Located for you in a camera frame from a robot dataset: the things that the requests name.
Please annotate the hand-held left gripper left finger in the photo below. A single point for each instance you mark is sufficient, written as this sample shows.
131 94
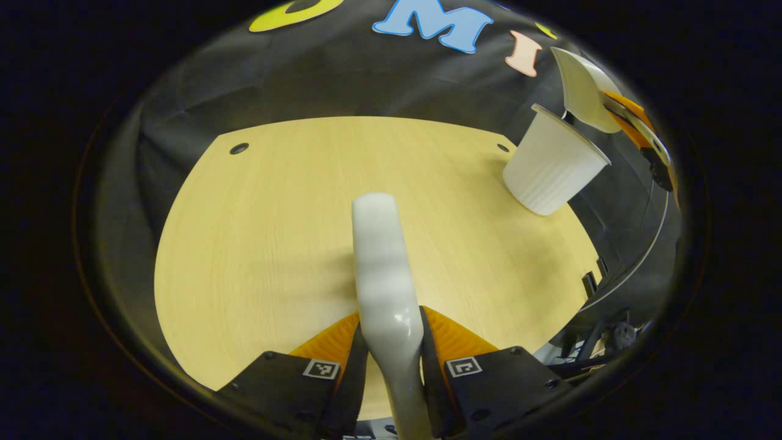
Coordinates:
354 391

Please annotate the white dustpan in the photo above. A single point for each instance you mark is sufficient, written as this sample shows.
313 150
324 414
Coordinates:
583 91

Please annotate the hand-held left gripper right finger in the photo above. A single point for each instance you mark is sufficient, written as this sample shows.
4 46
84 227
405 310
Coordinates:
435 391

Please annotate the dark floor equipment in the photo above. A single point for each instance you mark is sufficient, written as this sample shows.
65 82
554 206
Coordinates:
602 342

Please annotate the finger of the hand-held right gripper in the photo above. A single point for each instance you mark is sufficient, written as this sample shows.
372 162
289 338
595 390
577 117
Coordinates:
632 113
661 168

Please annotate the white ribbed garbage bin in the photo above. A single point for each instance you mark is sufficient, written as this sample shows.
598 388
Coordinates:
550 165

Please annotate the light wooden desktop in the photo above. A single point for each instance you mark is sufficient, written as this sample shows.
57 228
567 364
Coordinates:
275 232

